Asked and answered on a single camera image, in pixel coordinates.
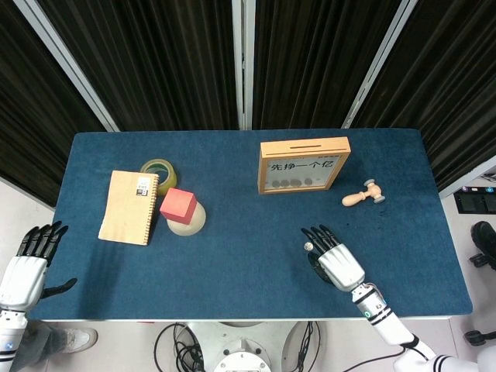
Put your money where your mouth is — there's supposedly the black shoe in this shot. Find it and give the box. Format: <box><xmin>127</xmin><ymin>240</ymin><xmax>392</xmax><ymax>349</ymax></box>
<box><xmin>470</xmin><ymin>220</ymin><xmax>496</xmax><ymax>269</ymax></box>

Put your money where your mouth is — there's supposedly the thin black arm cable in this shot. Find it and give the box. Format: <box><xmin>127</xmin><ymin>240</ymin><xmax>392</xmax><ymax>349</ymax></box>
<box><xmin>370</xmin><ymin>336</ymin><xmax>422</xmax><ymax>363</ymax></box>

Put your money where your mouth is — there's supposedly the black electronics box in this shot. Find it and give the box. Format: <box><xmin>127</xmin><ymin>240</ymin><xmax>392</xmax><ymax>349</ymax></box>
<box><xmin>453</xmin><ymin>184</ymin><xmax>496</xmax><ymax>215</ymax></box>

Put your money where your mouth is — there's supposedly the blue velvet table cloth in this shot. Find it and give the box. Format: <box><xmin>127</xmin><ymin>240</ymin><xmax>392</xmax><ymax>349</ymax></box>
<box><xmin>29</xmin><ymin>129</ymin><xmax>474</xmax><ymax>322</ymax></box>

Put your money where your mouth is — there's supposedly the clear yellowish tape roll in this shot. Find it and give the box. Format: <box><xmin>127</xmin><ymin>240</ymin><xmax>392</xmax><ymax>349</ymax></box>
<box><xmin>139</xmin><ymin>158</ymin><xmax>179</xmax><ymax>197</ymax></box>

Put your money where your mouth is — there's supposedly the black ribbed partition screen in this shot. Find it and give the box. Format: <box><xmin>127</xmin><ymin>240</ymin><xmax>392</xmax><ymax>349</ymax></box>
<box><xmin>0</xmin><ymin>0</ymin><xmax>119</xmax><ymax>212</ymax></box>
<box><xmin>238</xmin><ymin>0</ymin><xmax>419</xmax><ymax>131</ymax></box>
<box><xmin>343</xmin><ymin>0</ymin><xmax>496</xmax><ymax>199</ymax></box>
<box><xmin>15</xmin><ymin>0</ymin><xmax>249</xmax><ymax>132</ymax></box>

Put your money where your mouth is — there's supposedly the black cable bundle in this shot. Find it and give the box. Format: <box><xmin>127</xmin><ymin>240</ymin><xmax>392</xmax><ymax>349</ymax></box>
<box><xmin>294</xmin><ymin>321</ymin><xmax>323</xmax><ymax>372</ymax></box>
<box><xmin>154</xmin><ymin>322</ymin><xmax>206</xmax><ymax>372</ymax></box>

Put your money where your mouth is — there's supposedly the white sneaker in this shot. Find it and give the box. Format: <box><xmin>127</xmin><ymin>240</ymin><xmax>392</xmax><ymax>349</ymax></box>
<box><xmin>57</xmin><ymin>328</ymin><xmax>99</xmax><ymax>354</ymax></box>

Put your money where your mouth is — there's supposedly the red cube block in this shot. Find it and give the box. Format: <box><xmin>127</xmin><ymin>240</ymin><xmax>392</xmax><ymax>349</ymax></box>
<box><xmin>159</xmin><ymin>188</ymin><xmax>198</xmax><ymax>226</ymax></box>

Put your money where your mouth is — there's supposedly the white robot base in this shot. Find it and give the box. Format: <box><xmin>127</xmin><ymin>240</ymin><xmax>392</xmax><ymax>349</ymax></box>
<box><xmin>184</xmin><ymin>320</ymin><xmax>329</xmax><ymax>372</ymax></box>

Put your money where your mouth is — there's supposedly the small wooden toy hammer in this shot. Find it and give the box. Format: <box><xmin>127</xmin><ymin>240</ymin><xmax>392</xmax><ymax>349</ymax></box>
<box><xmin>341</xmin><ymin>178</ymin><xmax>387</xmax><ymax>208</ymax></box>

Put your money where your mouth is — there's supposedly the beige upturned bowl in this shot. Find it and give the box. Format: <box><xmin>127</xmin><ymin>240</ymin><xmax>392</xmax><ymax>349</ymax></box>
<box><xmin>166</xmin><ymin>201</ymin><xmax>208</xmax><ymax>237</ymax></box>

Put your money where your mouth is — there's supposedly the wooden frame money box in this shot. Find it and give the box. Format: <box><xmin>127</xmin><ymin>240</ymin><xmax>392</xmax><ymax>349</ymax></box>
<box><xmin>257</xmin><ymin>136</ymin><xmax>353</xmax><ymax>196</ymax></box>

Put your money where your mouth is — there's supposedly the left black-fingered robot hand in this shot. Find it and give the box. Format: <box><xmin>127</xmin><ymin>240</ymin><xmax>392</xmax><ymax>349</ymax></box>
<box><xmin>0</xmin><ymin>220</ymin><xmax>78</xmax><ymax>312</ymax></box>

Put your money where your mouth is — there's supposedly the beige spiral notebook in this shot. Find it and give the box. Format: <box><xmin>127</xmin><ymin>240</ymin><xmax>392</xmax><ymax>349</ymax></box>
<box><xmin>97</xmin><ymin>169</ymin><xmax>160</xmax><ymax>246</ymax></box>

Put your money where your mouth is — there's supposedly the right black-fingered robot hand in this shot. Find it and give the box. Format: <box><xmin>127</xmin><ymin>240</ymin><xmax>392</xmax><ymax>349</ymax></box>
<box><xmin>301</xmin><ymin>224</ymin><xmax>367</xmax><ymax>293</ymax></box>

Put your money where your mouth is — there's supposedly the black chair castor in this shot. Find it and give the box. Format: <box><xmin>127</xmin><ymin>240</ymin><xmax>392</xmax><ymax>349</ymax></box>
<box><xmin>463</xmin><ymin>329</ymin><xmax>490</xmax><ymax>346</ymax></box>

